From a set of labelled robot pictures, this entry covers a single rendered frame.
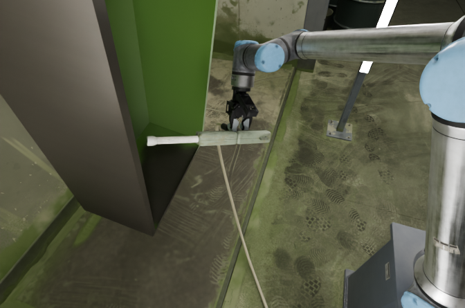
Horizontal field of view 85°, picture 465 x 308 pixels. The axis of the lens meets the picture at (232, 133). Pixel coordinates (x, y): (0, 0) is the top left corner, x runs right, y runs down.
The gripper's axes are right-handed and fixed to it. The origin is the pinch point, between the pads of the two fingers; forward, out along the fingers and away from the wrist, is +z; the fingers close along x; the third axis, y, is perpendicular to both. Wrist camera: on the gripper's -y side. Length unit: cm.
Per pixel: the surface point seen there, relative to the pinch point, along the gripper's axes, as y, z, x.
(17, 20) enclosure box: -28, -32, 61
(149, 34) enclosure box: 35, -37, 30
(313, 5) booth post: 107, -86, -123
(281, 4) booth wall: 128, -86, -102
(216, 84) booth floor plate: 157, -7, -57
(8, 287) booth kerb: 60, 98, 96
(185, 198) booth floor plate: 64, 63, 0
